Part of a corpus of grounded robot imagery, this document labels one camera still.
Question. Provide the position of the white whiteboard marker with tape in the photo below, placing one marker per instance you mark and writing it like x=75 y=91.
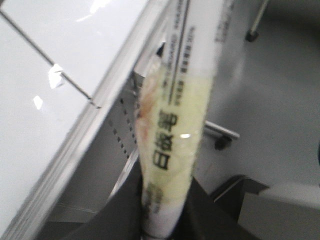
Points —
x=173 y=105

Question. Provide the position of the metal leg with black foot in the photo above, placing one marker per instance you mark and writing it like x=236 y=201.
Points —
x=252 y=34

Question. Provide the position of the metal bar with black caster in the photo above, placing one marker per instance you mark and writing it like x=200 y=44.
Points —
x=226 y=136

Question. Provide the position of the white whiteboard with metal frame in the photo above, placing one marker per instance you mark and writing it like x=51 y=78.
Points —
x=63 y=65

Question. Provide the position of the grey perforated stand panel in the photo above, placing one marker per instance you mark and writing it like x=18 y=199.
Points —
x=103 y=166

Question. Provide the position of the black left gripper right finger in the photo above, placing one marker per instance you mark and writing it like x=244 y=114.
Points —
x=203 y=219

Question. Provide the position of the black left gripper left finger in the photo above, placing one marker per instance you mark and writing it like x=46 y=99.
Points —
x=120 y=219

